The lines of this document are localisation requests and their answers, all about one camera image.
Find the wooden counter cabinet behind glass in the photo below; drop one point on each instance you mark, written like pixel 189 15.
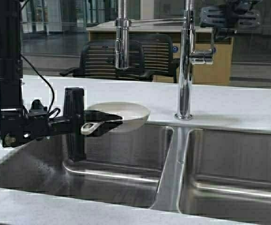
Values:
pixel 216 73

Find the white frying pan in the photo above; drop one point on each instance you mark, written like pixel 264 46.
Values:
pixel 134 115

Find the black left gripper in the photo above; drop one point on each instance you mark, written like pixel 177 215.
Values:
pixel 97 123

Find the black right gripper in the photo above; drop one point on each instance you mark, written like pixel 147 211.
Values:
pixel 237 13

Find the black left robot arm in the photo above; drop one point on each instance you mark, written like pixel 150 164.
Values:
pixel 18 125

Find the stainless steel double sink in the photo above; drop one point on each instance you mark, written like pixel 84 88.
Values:
pixel 197 171

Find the black slatted office chair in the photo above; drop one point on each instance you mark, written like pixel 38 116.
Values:
pixel 139 57

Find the chrome kitchen faucet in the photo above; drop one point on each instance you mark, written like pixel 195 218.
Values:
pixel 189 55

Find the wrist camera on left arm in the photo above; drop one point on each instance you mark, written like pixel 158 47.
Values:
pixel 38 110

